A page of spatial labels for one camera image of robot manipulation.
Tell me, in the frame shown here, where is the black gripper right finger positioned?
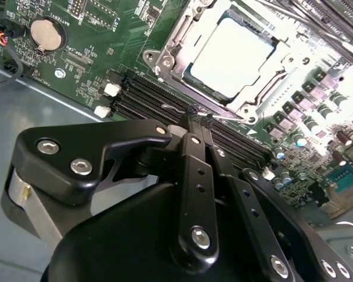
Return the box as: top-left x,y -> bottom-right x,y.
204,113 -> 353,282

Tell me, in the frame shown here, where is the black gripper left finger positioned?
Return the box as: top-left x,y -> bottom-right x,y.
0,110 -> 220,261

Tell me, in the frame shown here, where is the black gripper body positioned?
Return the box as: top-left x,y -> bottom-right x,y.
39,180 -> 273,282

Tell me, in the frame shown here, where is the wire locking lever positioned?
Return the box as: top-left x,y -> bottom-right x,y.
161,102 -> 249,123
261,0 -> 347,45

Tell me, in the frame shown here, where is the CPU with silver top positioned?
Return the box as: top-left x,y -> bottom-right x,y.
184,8 -> 279,103

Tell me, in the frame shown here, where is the metal socket cover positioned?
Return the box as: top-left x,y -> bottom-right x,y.
161,0 -> 308,117

